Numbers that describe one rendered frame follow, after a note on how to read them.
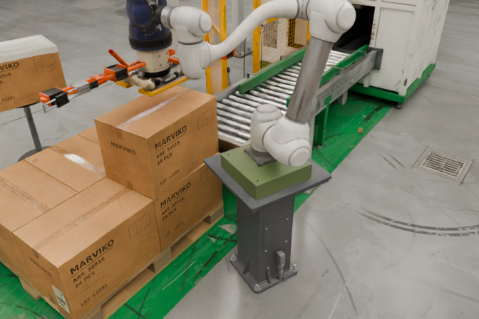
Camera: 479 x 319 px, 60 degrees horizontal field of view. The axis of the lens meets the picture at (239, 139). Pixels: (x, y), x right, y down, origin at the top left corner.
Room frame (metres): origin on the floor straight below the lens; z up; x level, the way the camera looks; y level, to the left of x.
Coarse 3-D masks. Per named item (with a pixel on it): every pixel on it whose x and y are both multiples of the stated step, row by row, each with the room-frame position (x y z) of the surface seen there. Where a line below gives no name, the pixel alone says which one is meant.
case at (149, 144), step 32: (160, 96) 2.31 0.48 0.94; (192, 96) 2.30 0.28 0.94; (96, 128) 2.02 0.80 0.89; (128, 128) 1.91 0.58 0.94; (160, 128) 1.90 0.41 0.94; (192, 128) 2.10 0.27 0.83; (128, 160) 1.90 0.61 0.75; (160, 160) 1.87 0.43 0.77; (192, 160) 2.08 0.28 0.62; (160, 192) 1.84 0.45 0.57
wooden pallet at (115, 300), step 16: (208, 224) 2.18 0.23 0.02; (176, 240) 1.91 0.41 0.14; (192, 240) 2.03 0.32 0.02; (160, 256) 1.80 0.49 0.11; (176, 256) 1.89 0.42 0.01; (16, 272) 1.67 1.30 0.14; (144, 272) 1.76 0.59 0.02; (32, 288) 1.58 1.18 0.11; (128, 288) 1.64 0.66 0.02; (112, 304) 1.53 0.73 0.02
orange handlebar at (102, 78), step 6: (168, 60) 2.15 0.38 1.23; (174, 60) 2.12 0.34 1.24; (132, 66) 2.03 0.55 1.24; (138, 66) 2.06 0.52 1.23; (90, 78) 1.88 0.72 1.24; (96, 78) 1.87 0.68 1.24; (102, 78) 1.88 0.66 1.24; (108, 78) 1.90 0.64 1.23; (66, 90) 1.76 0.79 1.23; (42, 102) 1.65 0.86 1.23
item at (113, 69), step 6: (108, 66) 2.00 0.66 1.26; (114, 66) 2.02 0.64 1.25; (120, 66) 2.01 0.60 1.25; (126, 66) 1.98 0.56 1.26; (108, 72) 1.95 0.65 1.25; (114, 72) 1.92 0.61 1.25; (120, 72) 1.94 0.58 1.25; (126, 72) 1.98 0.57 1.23; (114, 78) 1.92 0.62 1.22; (120, 78) 1.94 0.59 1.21
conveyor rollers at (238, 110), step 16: (352, 64) 3.85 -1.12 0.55; (272, 80) 3.53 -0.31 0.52; (288, 80) 3.46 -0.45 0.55; (240, 96) 3.19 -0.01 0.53; (256, 96) 3.20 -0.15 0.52; (272, 96) 3.13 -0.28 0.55; (288, 96) 3.13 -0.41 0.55; (224, 112) 2.86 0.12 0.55; (240, 112) 2.87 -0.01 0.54; (224, 128) 2.62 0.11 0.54; (240, 128) 2.63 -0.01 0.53
